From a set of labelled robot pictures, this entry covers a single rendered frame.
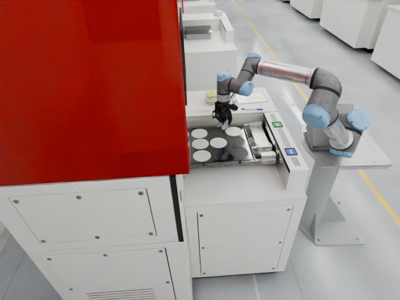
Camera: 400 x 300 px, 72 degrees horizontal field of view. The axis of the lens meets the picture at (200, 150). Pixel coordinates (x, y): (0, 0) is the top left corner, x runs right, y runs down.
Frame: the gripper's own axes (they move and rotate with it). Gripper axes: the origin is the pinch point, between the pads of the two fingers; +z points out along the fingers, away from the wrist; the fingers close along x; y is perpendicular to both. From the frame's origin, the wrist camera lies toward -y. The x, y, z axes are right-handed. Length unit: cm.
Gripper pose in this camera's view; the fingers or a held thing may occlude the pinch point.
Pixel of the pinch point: (225, 128)
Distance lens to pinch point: 164.0
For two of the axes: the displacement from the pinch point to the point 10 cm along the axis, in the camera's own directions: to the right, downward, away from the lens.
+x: 7.2, 4.1, -5.6
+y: -6.9, 4.7, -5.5
